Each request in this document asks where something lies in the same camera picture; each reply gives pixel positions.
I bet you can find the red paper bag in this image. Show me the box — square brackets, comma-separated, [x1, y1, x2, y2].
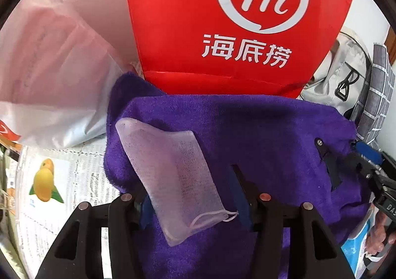
[122, 0, 358, 100]

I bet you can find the person's right hand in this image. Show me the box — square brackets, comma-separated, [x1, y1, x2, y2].
[368, 209, 396, 258]

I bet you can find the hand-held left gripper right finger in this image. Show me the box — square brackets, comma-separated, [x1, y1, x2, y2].
[231, 164, 356, 279]

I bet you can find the purple towel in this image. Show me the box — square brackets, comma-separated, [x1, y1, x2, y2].
[103, 71, 372, 279]

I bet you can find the white mesh soap bag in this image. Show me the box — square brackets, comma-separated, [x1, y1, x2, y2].
[115, 118, 239, 247]

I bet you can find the blue wipes packet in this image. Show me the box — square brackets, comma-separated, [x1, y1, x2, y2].
[340, 213, 377, 279]

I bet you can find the grey backpack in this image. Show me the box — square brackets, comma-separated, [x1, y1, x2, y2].
[301, 27, 377, 119]

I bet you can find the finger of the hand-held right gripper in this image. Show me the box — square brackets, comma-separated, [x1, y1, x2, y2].
[349, 141, 385, 181]
[314, 138, 341, 192]

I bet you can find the fruit print bed sheet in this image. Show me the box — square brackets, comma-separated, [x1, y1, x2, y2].
[15, 133, 125, 279]

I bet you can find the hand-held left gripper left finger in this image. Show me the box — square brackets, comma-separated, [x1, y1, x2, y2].
[35, 185, 155, 279]

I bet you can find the grey checked cushion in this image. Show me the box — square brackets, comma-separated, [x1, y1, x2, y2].
[349, 44, 396, 144]

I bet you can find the white plastic shopping bag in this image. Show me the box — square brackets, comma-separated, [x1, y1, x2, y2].
[0, 0, 140, 148]

